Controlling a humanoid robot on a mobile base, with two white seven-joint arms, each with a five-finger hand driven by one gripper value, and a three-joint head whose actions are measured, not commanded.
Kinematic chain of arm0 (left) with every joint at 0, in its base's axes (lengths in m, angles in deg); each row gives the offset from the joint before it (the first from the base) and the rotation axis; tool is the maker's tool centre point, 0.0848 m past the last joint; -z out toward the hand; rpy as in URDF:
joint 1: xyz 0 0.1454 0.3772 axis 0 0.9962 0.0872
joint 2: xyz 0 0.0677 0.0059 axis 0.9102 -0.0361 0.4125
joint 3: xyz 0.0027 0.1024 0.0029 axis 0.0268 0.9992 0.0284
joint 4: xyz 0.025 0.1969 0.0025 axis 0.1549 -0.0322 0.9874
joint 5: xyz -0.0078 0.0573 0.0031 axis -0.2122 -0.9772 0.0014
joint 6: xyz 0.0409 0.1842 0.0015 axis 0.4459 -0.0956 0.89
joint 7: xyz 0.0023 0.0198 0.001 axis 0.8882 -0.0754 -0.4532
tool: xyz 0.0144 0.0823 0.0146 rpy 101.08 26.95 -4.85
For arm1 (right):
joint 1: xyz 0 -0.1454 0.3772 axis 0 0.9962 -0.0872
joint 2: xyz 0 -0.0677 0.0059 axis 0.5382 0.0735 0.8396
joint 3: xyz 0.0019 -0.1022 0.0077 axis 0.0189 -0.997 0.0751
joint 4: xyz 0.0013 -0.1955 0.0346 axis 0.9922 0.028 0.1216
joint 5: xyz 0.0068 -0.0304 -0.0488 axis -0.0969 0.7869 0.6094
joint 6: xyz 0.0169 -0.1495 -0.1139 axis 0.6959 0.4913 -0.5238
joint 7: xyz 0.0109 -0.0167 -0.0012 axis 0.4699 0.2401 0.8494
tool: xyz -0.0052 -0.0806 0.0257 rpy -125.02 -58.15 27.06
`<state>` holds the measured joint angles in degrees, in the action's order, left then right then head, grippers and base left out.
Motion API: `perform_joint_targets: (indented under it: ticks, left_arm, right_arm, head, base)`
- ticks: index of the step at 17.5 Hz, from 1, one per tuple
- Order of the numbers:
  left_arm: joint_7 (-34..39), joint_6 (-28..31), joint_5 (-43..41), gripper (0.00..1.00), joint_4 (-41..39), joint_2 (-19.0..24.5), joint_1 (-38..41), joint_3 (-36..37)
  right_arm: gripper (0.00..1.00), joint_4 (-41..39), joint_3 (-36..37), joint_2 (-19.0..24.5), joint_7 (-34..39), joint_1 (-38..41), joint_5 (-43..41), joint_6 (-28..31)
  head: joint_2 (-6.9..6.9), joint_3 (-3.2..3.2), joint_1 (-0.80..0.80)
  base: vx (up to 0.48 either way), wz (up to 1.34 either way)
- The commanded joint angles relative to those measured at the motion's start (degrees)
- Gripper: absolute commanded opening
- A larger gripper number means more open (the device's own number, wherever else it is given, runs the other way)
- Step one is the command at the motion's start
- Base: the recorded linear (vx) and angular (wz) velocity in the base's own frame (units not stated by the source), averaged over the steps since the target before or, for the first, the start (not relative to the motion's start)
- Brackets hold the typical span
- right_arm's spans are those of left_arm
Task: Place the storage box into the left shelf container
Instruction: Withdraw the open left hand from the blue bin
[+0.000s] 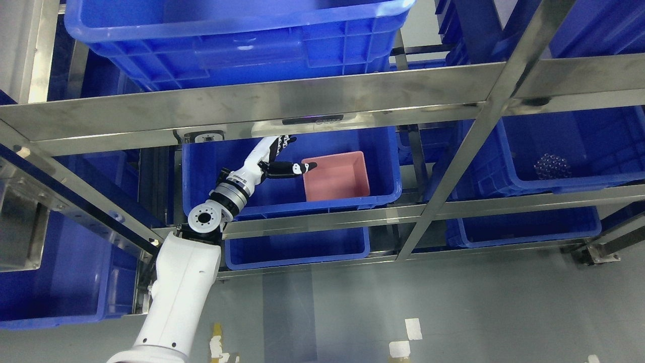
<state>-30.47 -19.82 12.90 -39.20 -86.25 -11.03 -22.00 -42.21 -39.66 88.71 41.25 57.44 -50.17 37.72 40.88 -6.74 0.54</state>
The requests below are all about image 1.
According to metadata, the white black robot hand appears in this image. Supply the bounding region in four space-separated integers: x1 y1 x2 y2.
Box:
225 134 318 190

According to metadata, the pink storage box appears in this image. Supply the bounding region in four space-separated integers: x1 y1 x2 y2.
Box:
302 151 370 202

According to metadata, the blue target shelf bin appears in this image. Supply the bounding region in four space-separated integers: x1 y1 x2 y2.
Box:
182 127 402 220

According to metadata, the steel shelf rack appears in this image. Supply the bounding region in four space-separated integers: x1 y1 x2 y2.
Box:
2 1 643 264

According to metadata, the blue bin lower middle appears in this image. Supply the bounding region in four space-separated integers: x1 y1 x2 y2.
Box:
224 227 370 270

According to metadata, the large blue top bin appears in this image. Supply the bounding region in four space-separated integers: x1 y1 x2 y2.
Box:
64 1 415 91

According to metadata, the blue bin left large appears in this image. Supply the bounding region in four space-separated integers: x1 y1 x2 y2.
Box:
1 181 138 330

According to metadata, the blue bin lower right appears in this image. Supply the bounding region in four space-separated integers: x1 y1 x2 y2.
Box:
445 207 603 249

